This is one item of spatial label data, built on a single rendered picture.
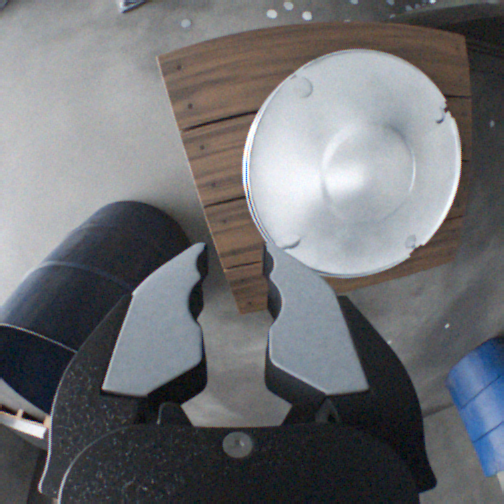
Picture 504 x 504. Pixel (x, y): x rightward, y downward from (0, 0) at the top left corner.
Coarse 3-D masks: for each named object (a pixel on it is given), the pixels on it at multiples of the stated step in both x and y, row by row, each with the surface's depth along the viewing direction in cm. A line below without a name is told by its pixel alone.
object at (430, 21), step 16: (448, 0) 19; (464, 0) 16; (480, 0) 13; (496, 0) 11; (400, 16) 33; (416, 16) 29; (432, 16) 25; (448, 16) 21; (464, 16) 18; (480, 16) 16; (496, 16) 13; (464, 32) 28; (480, 32) 25; (496, 32) 21; (480, 48) 35; (496, 48) 31; (480, 64) 41; (496, 64) 39
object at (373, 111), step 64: (320, 64) 21; (384, 64) 20; (256, 128) 24; (320, 128) 25; (384, 128) 24; (448, 128) 24; (256, 192) 28; (320, 192) 29; (384, 192) 28; (448, 192) 29; (320, 256) 33; (384, 256) 34
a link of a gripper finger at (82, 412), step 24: (120, 312) 8; (96, 336) 7; (72, 360) 6; (96, 360) 6; (72, 384) 5; (96, 384) 5; (72, 408) 5; (96, 408) 5; (120, 408) 5; (144, 408) 5; (72, 432) 4; (96, 432) 4; (48, 456) 3; (72, 456) 4; (48, 480) 3
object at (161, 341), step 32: (192, 256) 11; (160, 288) 9; (192, 288) 9; (128, 320) 8; (160, 320) 8; (192, 320) 8; (128, 352) 7; (160, 352) 7; (192, 352) 7; (128, 384) 6; (160, 384) 6; (192, 384) 7
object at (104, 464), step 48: (144, 432) 4; (192, 432) 4; (240, 432) 5; (288, 432) 5; (336, 432) 4; (96, 480) 3; (144, 480) 3; (192, 480) 4; (240, 480) 4; (288, 480) 4; (336, 480) 4; (384, 480) 3
